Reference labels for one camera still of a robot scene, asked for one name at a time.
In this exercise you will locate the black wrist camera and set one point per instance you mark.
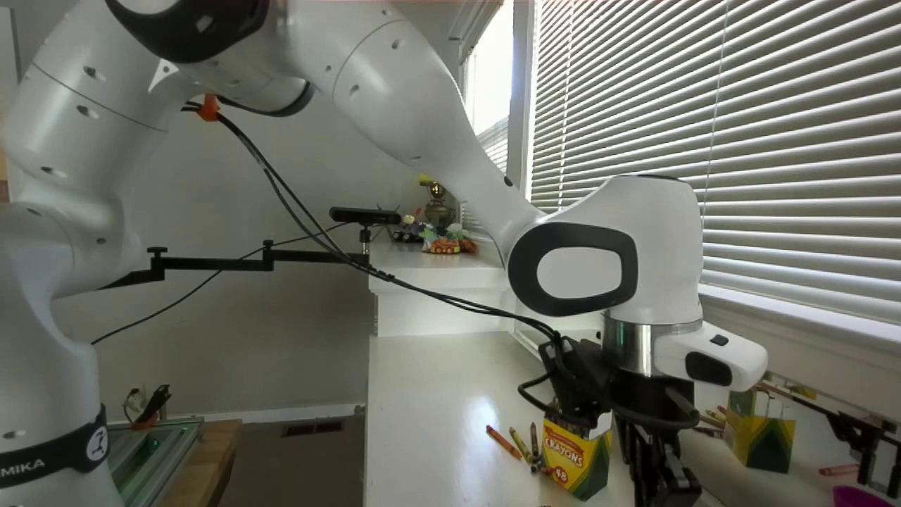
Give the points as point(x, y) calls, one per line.
point(580, 385)

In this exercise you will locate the orange crayon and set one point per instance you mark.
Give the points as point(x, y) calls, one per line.
point(502, 441)

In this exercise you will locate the yellow table lamp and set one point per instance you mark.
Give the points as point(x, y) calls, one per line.
point(436, 202)

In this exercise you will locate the wide white window blinds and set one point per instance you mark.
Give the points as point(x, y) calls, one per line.
point(749, 121)

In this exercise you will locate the black stereo camera bar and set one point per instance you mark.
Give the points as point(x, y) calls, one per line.
point(362, 216)

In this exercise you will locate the yellow green crayon box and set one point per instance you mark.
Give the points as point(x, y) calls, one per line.
point(574, 465)

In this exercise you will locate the green tinted glass frame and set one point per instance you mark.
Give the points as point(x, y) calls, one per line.
point(156, 465)

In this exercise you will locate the wooden board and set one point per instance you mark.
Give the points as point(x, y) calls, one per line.
point(208, 465)

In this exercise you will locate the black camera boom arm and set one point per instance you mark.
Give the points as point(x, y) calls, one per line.
point(311, 258)

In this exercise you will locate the yellow green crayon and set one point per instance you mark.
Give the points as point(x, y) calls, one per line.
point(519, 444)

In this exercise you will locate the small orange trinket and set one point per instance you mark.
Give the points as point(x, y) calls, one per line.
point(447, 245)

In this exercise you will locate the small dark trinket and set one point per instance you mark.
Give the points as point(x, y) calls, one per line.
point(407, 235)

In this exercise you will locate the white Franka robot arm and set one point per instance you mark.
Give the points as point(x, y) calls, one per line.
point(394, 86)

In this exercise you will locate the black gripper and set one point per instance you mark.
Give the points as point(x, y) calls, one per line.
point(657, 403)

